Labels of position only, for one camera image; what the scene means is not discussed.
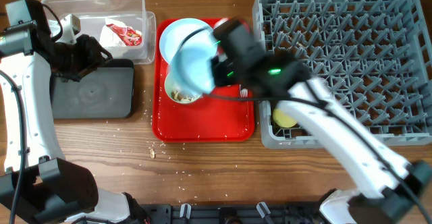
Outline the light blue bowl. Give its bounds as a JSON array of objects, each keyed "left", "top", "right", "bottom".
[{"left": 170, "top": 44, "right": 217, "bottom": 95}]

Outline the green bowl with rice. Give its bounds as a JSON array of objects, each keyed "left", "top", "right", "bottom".
[{"left": 164, "top": 73, "right": 202, "bottom": 105}]

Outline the yellow plastic cup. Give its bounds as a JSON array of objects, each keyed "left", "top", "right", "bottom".
[{"left": 272, "top": 109, "right": 298, "bottom": 128}]

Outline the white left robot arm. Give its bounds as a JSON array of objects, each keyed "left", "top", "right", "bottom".
[{"left": 1, "top": 18, "right": 145, "bottom": 223}]

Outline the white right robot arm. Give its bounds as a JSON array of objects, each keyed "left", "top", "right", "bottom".
[{"left": 211, "top": 55, "right": 431, "bottom": 223}]

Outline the clear plastic waste bin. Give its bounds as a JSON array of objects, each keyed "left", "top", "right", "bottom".
[{"left": 42, "top": 0, "right": 156, "bottom": 64}]

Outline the grey dishwasher rack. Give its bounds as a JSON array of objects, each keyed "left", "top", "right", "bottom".
[{"left": 252, "top": 0, "right": 431, "bottom": 146}]

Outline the white plastic fork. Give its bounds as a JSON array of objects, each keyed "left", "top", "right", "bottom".
[{"left": 240, "top": 86, "right": 248, "bottom": 98}]

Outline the crumpled white paper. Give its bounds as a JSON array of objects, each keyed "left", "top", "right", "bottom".
[{"left": 99, "top": 18, "right": 126, "bottom": 48}]

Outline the red serving tray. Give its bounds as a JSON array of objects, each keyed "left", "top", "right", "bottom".
[{"left": 151, "top": 17, "right": 255, "bottom": 143}]

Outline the black plastic tray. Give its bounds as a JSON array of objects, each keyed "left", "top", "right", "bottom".
[{"left": 50, "top": 59, "right": 135, "bottom": 119}]

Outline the red snack wrapper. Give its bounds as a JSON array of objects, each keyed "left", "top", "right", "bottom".
[{"left": 107, "top": 24, "right": 142, "bottom": 46}]

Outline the light blue plate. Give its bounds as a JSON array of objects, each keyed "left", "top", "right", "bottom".
[{"left": 159, "top": 18, "right": 217, "bottom": 64}]

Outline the brown food scrap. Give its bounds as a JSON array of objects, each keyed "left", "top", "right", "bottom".
[{"left": 150, "top": 148, "right": 156, "bottom": 159}]

